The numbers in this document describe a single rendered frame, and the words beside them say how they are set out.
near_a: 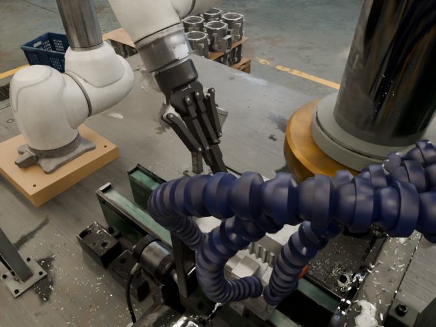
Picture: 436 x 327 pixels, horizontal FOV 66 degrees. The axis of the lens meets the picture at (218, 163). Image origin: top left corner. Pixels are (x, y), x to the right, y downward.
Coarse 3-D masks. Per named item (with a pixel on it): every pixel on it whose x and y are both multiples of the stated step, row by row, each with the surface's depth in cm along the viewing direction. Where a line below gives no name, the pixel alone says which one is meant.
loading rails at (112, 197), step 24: (144, 168) 92; (96, 192) 85; (144, 192) 91; (120, 216) 82; (144, 216) 80; (168, 240) 75; (312, 288) 67; (192, 312) 75; (216, 312) 74; (288, 312) 71; (312, 312) 68
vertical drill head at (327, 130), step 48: (384, 0) 25; (432, 0) 23; (384, 48) 26; (432, 48) 25; (336, 96) 38; (384, 96) 28; (432, 96) 27; (288, 144) 35; (336, 144) 32; (384, 144) 31
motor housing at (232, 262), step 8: (208, 224) 59; (216, 224) 58; (240, 256) 55; (248, 256) 55; (232, 264) 55; (264, 264) 53; (224, 272) 56; (248, 304) 55; (256, 304) 54; (264, 304) 53; (256, 312) 55; (264, 312) 55
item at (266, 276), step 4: (236, 176) 66; (268, 268) 51; (272, 268) 51; (264, 272) 51; (268, 272) 51; (264, 276) 51; (268, 276) 51; (264, 280) 51; (268, 280) 51; (268, 312) 58; (264, 316) 59; (268, 316) 59; (264, 320) 59
